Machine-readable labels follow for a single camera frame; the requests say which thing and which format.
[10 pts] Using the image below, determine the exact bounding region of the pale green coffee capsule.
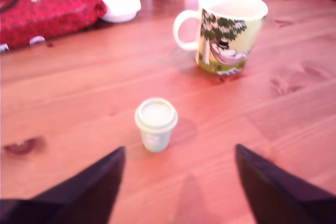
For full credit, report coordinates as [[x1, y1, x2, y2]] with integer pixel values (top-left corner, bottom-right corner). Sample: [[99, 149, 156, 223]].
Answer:
[[134, 97, 179, 153]]

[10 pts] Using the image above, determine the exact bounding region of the red coffee bag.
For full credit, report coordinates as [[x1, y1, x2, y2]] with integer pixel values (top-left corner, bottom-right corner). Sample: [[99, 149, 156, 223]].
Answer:
[[0, 0, 107, 53]]

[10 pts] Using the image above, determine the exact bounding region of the green hammock print mug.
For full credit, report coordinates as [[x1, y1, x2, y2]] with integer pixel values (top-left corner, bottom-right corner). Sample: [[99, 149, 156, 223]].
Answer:
[[172, 0, 269, 77]]

